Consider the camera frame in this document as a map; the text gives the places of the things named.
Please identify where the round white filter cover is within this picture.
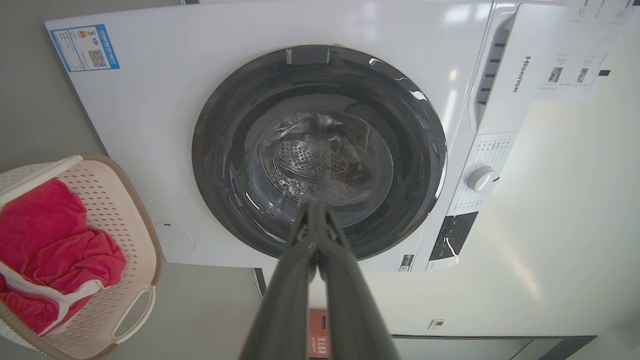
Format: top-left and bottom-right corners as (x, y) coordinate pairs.
(154, 222), (196, 255)

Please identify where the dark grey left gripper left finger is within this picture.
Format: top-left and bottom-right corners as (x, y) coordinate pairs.
(239, 202), (317, 360)

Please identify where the black round glass washer door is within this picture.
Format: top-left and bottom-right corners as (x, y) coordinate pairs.
(191, 45), (447, 261)

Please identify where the grey washer door handle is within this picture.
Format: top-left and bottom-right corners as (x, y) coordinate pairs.
(286, 46), (331, 65)

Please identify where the black washer display panel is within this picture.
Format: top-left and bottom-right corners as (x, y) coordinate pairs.
(429, 211), (479, 262)

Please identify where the white front-load washing machine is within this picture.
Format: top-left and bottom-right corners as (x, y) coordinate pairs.
(45, 0), (640, 337)

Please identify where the white detergent drawer with print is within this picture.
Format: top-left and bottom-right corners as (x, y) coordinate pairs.
(468, 5), (566, 136)

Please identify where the white round control knob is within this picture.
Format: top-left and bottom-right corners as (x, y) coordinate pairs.
(466, 166), (496, 194)

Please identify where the white printed paper sheet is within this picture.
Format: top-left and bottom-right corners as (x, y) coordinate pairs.
(537, 37), (616, 103)
(565, 0), (640, 41)

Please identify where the beige perforated plastic laundry basket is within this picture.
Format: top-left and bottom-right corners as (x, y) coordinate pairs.
(0, 153), (163, 360)

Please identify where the blue energy label sticker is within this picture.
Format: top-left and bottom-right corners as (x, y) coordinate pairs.
(49, 24), (121, 73)

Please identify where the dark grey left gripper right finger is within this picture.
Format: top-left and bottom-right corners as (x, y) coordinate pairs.
(315, 202), (401, 360)

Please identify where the steel perforated washer drum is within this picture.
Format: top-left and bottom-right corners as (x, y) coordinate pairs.
(247, 107), (394, 228)

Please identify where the red garment with white trim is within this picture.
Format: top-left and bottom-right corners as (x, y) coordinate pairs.
(0, 178), (127, 337)

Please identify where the orange red box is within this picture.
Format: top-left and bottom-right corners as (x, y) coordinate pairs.
(308, 309), (331, 359)

